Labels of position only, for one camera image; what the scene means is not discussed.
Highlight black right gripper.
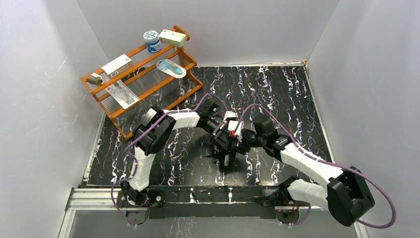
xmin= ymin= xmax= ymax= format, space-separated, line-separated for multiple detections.
xmin=230 ymin=129 xmax=266 ymax=156

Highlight black canvas sneaker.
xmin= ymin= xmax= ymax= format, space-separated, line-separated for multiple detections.
xmin=217 ymin=149 xmax=238 ymax=173

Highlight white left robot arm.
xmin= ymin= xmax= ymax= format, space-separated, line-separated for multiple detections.
xmin=120 ymin=100 xmax=240 ymax=206

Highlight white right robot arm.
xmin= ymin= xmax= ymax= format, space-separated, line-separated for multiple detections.
xmin=223 ymin=112 xmax=375 ymax=227

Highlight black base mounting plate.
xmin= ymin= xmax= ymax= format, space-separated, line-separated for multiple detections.
xmin=114 ymin=185 xmax=308 ymax=224

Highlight blue item blister pack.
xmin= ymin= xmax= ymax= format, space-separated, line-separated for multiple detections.
xmin=156 ymin=59 xmax=186 ymax=78

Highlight orange wooden shelf rack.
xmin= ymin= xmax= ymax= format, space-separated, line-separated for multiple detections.
xmin=80 ymin=44 xmax=204 ymax=138

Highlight clear plastic packet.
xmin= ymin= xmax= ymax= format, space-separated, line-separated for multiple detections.
xmin=106 ymin=80 xmax=139 ymax=109

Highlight green white small box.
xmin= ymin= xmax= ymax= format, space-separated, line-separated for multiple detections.
xmin=159 ymin=29 xmax=187 ymax=48

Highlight blue white round tub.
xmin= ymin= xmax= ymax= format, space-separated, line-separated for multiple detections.
xmin=143 ymin=30 xmax=162 ymax=53

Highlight white red long box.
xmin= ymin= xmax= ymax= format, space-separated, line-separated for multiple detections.
xmin=102 ymin=54 xmax=134 ymax=78

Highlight small beige tape dispenser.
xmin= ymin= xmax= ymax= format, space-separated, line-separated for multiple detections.
xmin=86 ymin=73 xmax=104 ymax=86

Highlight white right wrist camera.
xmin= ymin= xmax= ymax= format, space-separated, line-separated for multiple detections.
xmin=228 ymin=120 xmax=243 ymax=142

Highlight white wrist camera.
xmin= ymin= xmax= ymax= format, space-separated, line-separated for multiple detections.
xmin=228 ymin=120 xmax=243 ymax=142
xmin=223 ymin=111 xmax=237 ymax=121

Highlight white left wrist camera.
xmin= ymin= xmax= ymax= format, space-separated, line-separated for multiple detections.
xmin=223 ymin=111 xmax=237 ymax=121

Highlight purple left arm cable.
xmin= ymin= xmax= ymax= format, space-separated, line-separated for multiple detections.
xmin=110 ymin=93 xmax=230 ymax=227

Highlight aluminium rail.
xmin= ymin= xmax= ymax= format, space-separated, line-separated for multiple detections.
xmin=65 ymin=187 xmax=361 ymax=211

